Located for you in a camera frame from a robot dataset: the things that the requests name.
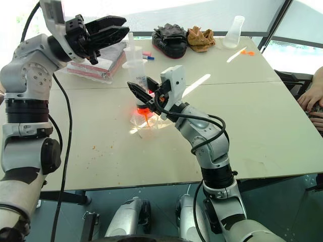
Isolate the crumpled black cloth heap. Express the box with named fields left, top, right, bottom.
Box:
left=151, top=23, right=189, bottom=60

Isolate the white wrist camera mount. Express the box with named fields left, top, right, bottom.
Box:
left=40, top=0, right=85, bottom=64
left=160, top=65, right=187, bottom=120

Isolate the black chair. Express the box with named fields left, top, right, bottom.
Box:
left=274, top=69, right=315, bottom=103

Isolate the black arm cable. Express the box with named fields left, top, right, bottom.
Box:
left=154, top=92, right=230, bottom=155
left=20, top=1, right=74, bottom=242

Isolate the clear plastic cup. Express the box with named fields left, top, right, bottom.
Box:
left=129, top=110, right=174, bottom=140

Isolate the large clear plastic syringe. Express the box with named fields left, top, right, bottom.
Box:
left=122, top=32, right=155, bottom=127

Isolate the black table frame bar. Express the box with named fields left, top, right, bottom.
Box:
left=39, top=190, right=92, bottom=205

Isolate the person's left hand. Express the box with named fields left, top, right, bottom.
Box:
left=310, top=111, right=323, bottom=139

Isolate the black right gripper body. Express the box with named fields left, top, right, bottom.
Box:
left=147, top=84, right=169, bottom=116

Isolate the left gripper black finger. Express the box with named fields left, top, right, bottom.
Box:
left=85, top=15, right=127, bottom=34
left=89, top=26, right=131, bottom=50

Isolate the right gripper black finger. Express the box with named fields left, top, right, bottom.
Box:
left=146, top=76, right=160, bottom=92
left=127, top=81, right=154, bottom=106

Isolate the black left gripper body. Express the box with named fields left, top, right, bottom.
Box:
left=65, top=14, right=101, bottom=66

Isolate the stack of pink-edged packs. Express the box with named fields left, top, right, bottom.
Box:
left=66, top=41, right=127, bottom=84

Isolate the person's right hand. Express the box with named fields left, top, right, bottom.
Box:
left=297, top=87, right=323, bottom=113

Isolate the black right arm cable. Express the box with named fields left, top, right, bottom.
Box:
left=154, top=92, right=230, bottom=155

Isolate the silver left robot leg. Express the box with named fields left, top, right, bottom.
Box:
left=104, top=196, right=152, bottom=238

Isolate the black metal clamp bracket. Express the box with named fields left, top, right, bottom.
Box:
left=81, top=211, right=101, bottom=242

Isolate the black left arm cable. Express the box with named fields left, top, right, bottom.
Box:
left=20, top=1, right=74, bottom=242

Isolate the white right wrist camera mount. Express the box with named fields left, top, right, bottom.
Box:
left=160, top=65, right=187, bottom=120

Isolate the clear conical flask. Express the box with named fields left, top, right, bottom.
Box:
left=222, top=15, right=246, bottom=49

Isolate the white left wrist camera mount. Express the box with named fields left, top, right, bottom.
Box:
left=40, top=0, right=85, bottom=64

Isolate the crumpled brown cloth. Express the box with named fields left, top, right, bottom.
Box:
left=186, top=25, right=217, bottom=53

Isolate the thin black body cable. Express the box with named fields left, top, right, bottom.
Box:
left=192, top=179, right=210, bottom=242

